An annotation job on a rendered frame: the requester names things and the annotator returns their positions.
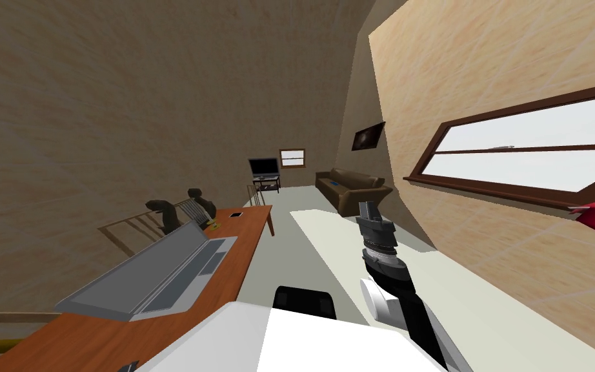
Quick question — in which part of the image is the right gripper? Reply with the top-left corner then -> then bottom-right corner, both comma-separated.
354,201 -> 398,251

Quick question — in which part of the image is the brown sofa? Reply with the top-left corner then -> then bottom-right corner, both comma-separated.
314,167 -> 395,218

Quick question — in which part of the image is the small brown-framed window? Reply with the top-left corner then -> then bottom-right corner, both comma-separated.
279,148 -> 307,169

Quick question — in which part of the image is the black television on stand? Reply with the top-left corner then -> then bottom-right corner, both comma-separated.
248,157 -> 282,195

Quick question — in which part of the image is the wooden chair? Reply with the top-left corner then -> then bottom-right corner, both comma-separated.
175,188 -> 218,231
97,198 -> 183,258
246,184 -> 267,207

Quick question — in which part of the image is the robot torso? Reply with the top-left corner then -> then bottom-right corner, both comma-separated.
136,285 -> 449,372

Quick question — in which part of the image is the large brown-framed window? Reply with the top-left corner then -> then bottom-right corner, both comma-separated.
402,79 -> 595,212

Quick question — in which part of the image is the grey laptop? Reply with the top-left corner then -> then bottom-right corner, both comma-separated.
54,221 -> 239,323

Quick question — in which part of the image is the brown wooden table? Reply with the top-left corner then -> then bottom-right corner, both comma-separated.
0,205 -> 276,372

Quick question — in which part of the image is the dark picture on wall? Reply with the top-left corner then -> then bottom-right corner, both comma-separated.
350,121 -> 387,152

